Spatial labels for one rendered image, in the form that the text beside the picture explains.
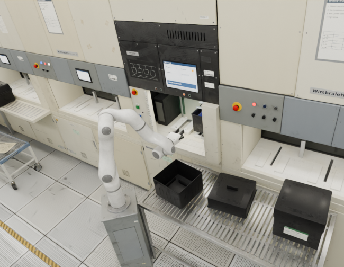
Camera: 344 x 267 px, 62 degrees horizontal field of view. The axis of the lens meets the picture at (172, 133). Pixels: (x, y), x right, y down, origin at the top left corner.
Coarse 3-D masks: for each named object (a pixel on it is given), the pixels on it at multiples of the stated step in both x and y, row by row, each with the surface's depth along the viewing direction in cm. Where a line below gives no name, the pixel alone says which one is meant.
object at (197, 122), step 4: (196, 108) 260; (200, 108) 258; (192, 112) 257; (196, 112) 260; (200, 112) 266; (192, 116) 256; (196, 116) 253; (200, 116) 250; (196, 120) 256; (200, 120) 253; (196, 124) 258; (200, 124) 256; (196, 128) 261; (200, 128) 258; (200, 132) 266
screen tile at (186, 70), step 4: (180, 68) 208; (184, 68) 206; (188, 68) 204; (180, 72) 210; (184, 72) 208; (188, 72) 206; (192, 72) 204; (184, 76) 210; (192, 76) 206; (184, 80) 212; (188, 80) 210; (192, 80) 208
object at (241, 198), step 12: (216, 180) 221; (228, 180) 219; (240, 180) 218; (252, 180) 216; (216, 192) 211; (228, 192) 210; (240, 192) 208; (252, 192) 208; (216, 204) 208; (228, 204) 202; (240, 204) 199; (240, 216) 202
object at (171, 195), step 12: (168, 168) 233; (180, 168) 239; (192, 168) 227; (156, 180) 219; (168, 180) 238; (180, 180) 239; (192, 180) 235; (156, 192) 229; (168, 192) 215; (180, 192) 206; (192, 192) 218; (180, 204) 212
